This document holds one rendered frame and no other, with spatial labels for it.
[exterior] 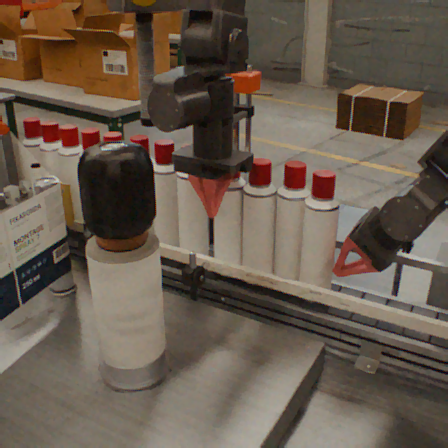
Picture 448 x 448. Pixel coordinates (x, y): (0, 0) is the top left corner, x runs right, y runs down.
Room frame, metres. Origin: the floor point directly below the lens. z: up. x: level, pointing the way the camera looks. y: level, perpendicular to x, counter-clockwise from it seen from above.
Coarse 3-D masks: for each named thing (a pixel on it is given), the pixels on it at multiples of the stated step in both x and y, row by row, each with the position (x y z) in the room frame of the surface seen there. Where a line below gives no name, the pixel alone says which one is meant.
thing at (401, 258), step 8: (208, 216) 0.85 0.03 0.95; (336, 240) 0.73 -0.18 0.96; (344, 240) 0.73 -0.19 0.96; (336, 248) 0.73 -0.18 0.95; (400, 256) 0.68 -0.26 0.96; (408, 256) 0.68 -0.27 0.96; (416, 256) 0.68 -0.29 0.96; (408, 264) 0.68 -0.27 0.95; (416, 264) 0.67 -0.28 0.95; (424, 264) 0.67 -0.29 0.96; (432, 264) 0.66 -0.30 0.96; (440, 264) 0.66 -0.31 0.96; (440, 272) 0.65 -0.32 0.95
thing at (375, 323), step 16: (160, 256) 0.83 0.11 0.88; (208, 272) 0.77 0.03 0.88; (256, 288) 0.72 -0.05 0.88; (336, 288) 0.72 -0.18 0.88; (304, 304) 0.68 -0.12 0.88; (320, 304) 0.68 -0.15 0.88; (384, 304) 0.68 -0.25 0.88; (400, 304) 0.68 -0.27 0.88; (352, 320) 0.64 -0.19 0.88; (368, 320) 0.64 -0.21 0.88; (416, 336) 0.60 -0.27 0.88; (432, 336) 0.60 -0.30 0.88
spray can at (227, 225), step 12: (240, 180) 0.77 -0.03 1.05; (228, 192) 0.75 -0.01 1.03; (240, 192) 0.76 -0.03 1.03; (228, 204) 0.75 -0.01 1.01; (240, 204) 0.76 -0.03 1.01; (216, 216) 0.76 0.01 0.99; (228, 216) 0.75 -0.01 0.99; (240, 216) 0.76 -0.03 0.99; (216, 228) 0.76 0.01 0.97; (228, 228) 0.75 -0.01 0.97; (240, 228) 0.76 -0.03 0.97; (216, 240) 0.76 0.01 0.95; (228, 240) 0.75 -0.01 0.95; (240, 240) 0.76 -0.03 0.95; (216, 252) 0.76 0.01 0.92; (228, 252) 0.75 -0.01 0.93; (240, 252) 0.76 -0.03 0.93; (240, 264) 0.76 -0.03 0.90; (228, 276) 0.75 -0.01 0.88
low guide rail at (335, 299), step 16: (80, 224) 0.89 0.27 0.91; (176, 256) 0.78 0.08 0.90; (224, 272) 0.74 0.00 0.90; (240, 272) 0.73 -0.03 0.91; (256, 272) 0.72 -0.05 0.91; (272, 288) 0.70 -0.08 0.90; (288, 288) 0.69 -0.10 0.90; (304, 288) 0.67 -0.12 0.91; (320, 288) 0.67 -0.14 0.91; (336, 304) 0.65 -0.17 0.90; (352, 304) 0.64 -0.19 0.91; (368, 304) 0.63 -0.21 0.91; (384, 320) 0.61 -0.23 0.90; (400, 320) 0.60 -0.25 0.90; (416, 320) 0.59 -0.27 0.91; (432, 320) 0.59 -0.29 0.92
